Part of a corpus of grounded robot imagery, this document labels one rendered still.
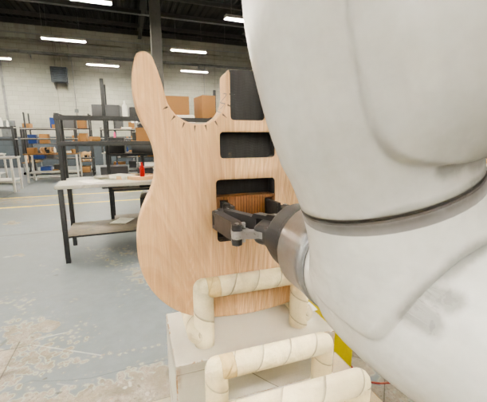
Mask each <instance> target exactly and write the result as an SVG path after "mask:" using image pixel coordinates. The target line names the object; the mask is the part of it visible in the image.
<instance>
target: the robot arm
mask: <svg viewBox="0 0 487 402"><path fill-rule="evenodd" d="M242 13H243V21H244V26H245V36H246V40H247V45H248V50H249V57H250V60H251V65H252V68H253V75H254V78H255V81H256V85H257V91H258V94H259V97H260V101H261V106H262V109H263V113H264V115H265V120H266V123H267V126H268V129H269V133H270V135H271V138H272V142H273V145H274V147H275V149H276V152H277V155H278V158H279V160H280V162H281V166H282V167H283V169H284V171H285V174H286V175H287V176H288V178H289V181H290V183H291V184H292V186H293V190H294V191H295V194H296V196H297V200H298V202H299V203H295V204H292V205H288V204H287V203H284V204H282V205H281V203H279V202H278V201H275V200H272V199H269V198H265V213H263V212H259V213H254V214H250V213H246V212H243V211H237V210H235V206H234V205H232V204H230V203H228V202H226V201H220V208H218V209H217V210H214V211H212V228H213V229H215V230H216V231H217V232H219V233H220V234H222V235H224V236H225V237H227V238H228V239H229V240H231V242H232V246H241V245H242V243H243V242H245V240H246V239H254V240H255V242H257V243H259V244H261V245H265V246H266V247H267V249H268V251H269V253H270V255H271V256H272V258H273V259H274V260H275V262H277V263H278V264H279V265H280V268H281V271H282V273H283V275H284V276H285V277H286V278H287V279H288V280H289V281H290V282H291V283H292V284H293V285H294V286H295V287H296V288H297V289H299V290H300V291H301V292H302V293H303V294H304V295H305V296H306V297H307V298H308V299H309V300H310V301H311V302H312V303H313V304H315V305H316V306H318V307H319V308H320V312H321V313H322V315H323V317H324V319H325V321H326V322H327V323H328V324H329V325H330V327H331V328H332V329H333V330H334V331H335V332H336V334H337V335H338V336H339V337H340V338H341V339H342V340H343V342H344V343H345V344H346V345H347V346H348V347H349V348H351V349H352V350H353V351H354V352H355V353H356V354H357V355H358V356H359V357H360V358H361V359H362V360H363V361H364V362H366V363H367V364H368V365H369V366H370V367H371V368H373V369H374V370H375V371H376V372H377V373H378V374H379V375H380V376H381V377H383V378H384V379H385V380H387V381H388V382H389V383H390V384H392V385H393V386H394V387H396V388H397V389H398V390H399V391H400V392H402V393H403V394H404V395H406V396H407V397H409V398H410V399H412V400H413V401H414V402H487V167H486V157H487V0H242Z"/></svg>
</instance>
